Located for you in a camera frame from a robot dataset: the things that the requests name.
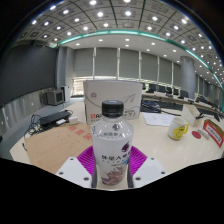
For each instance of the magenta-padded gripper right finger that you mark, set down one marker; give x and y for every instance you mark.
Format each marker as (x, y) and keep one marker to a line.
(148, 171)

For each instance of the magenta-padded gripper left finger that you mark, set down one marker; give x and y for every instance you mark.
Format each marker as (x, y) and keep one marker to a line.
(75, 171)

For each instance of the clear black-capped water bottle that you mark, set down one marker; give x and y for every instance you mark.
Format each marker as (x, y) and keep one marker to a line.
(112, 146)

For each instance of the brown paper envelope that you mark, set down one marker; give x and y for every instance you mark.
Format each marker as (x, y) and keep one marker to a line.
(53, 146)

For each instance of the white power adapter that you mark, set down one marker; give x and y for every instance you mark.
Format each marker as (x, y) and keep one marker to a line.
(73, 120)

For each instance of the white mug with yellow print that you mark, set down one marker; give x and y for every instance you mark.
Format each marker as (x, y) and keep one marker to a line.
(176, 128)

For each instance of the white printed paper sheet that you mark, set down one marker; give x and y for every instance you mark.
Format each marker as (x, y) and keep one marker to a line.
(156, 119)

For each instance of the black power strip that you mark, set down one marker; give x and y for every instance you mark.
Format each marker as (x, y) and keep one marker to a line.
(53, 118)

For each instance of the flat round red coaster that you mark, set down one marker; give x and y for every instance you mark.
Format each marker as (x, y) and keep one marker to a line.
(196, 134)

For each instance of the black desk phone console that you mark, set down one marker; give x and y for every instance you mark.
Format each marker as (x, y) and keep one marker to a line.
(150, 106)

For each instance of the black clip tool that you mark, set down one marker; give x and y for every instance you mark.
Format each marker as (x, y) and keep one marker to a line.
(200, 116)

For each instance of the long curved conference table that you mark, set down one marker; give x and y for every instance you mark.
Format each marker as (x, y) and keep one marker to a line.
(156, 96)

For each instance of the open brown box, red lid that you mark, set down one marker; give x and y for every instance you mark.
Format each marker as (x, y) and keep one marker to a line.
(215, 133)

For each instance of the grey boxy monitor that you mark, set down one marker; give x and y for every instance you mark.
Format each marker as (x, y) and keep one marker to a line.
(55, 97)

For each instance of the large white cardboard box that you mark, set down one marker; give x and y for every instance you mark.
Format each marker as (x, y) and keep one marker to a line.
(100, 96)

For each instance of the row of black office chairs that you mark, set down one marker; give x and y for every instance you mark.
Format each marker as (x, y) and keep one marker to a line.
(166, 89)

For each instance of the round ceiling lights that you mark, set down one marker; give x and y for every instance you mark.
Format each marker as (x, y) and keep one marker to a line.
(128, 13)

